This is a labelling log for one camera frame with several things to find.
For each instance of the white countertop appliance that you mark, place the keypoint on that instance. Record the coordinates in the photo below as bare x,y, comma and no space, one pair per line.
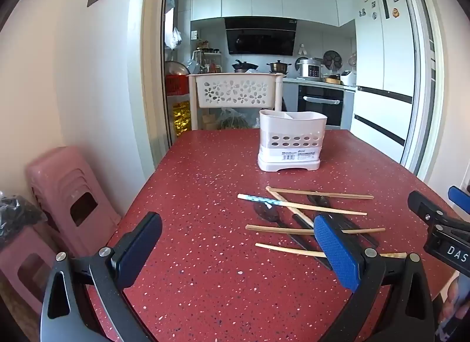
348,78

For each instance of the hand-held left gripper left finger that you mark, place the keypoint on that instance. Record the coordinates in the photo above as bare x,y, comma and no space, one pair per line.
141,255

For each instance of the white flower-pattern basket cart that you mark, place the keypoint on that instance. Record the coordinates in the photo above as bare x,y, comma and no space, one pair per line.
235,94

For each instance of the black range hood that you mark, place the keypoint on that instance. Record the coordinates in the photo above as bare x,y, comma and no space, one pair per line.
257,37

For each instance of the white sliding door frame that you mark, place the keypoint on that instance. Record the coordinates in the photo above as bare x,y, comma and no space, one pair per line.
422,70

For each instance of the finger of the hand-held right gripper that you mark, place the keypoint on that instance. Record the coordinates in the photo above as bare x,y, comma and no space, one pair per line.
426,207
461,197

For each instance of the small brown carton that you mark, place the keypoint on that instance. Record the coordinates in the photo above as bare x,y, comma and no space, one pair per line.
209,120

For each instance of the silver rice cooker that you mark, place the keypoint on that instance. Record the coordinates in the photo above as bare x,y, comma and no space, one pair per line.
310,68

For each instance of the white wall socket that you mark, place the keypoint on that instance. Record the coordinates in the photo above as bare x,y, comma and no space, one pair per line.
194,34

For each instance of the steel pot with lid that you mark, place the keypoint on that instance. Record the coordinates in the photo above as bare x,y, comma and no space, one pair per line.
279,67

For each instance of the black wok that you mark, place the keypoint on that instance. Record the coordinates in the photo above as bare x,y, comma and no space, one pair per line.
244,66

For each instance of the steel basin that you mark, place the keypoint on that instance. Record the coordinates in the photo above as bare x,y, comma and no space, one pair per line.
177,67

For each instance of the black crinkled bag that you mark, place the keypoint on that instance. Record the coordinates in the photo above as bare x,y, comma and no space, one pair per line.
14,213

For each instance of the blue patterned chopstick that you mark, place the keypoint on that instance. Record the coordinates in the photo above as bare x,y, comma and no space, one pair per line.
257,199

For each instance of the wooden bowl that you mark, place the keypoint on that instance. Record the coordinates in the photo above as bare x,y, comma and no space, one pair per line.
332,78

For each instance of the spice rack with bottles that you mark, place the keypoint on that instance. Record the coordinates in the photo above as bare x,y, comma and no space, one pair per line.
209,61

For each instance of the cream sliding door frame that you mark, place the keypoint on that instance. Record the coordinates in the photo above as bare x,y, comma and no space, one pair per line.
150,52

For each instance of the white plastic utensil holder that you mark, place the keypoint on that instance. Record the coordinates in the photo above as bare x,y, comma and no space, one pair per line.
290,125

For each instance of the plain wooden chopstick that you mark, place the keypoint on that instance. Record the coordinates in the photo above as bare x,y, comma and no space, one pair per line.
279,230
273,195
330,194
290,250

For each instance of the white refrigerator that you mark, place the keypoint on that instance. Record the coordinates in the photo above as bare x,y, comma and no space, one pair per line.
382,70

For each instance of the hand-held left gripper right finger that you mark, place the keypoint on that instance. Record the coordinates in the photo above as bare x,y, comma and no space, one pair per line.
336,250

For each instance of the golden yellow bag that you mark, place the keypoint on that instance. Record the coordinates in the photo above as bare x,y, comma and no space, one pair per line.
181,118

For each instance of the red plastic crate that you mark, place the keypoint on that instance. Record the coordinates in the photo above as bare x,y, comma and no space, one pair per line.
176,85

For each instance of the round divided dark pan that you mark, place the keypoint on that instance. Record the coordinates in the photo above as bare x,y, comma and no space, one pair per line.
332,58

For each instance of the bag of green vegetables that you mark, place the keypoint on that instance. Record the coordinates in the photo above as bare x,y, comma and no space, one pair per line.
235,118

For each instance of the black built-in oven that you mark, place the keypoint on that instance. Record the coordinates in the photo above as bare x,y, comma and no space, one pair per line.
319,105

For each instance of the hanging plastic bags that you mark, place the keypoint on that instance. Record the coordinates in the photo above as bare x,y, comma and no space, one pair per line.
174,37

